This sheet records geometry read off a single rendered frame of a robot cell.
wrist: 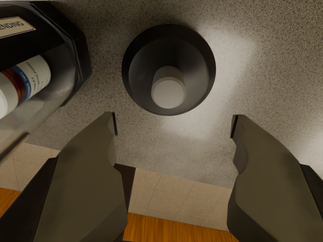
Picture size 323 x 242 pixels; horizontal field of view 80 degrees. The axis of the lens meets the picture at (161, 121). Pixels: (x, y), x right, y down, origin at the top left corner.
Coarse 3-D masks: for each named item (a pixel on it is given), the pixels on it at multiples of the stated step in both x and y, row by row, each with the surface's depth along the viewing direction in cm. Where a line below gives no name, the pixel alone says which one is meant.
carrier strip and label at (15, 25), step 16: (0, 16) 12; (16, 16) 14; (32, 16) 15; (0, 32) 11; (16, 32) 12; (32, 32) 14; (48, 32) 15; (0, 48) 11; (16, 48) 12; (32, 48) 13; (48, 48) 14; (0, 64) 10; (16, 64) 11
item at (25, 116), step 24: (0, 72) 10; (24, 72) 12; (48, 72) 14; (72, 72) 17; (0, 96) 10; (24, 96) 11; (48, 96) 14; (0, 120) 10; (24, 120) 12; (0, 144) 10
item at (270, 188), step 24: (240, 120) 11; (240, 144) 9; (264, 144) 9; (240, 168) 9; (264, 168) 8; (288, 168) 8; (240, 192) 7; (264, 192) 7; (288, 192) 7; (240, 216) 6; (264, 216) 6; (288, 216) 6; (312, 216) 6; (240, 240) 7; (264, 240) 6; (288, 240) 6; (312, 240) 6
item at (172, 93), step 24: (168, 24) 17; (144, 48) 16; (168, 48) 16; (192, 48) 16; (144, 72) 18; (168, 72) 16; (192, 72) 17; (144, 96) 19; (168, 96) 16; (192, 96) 19
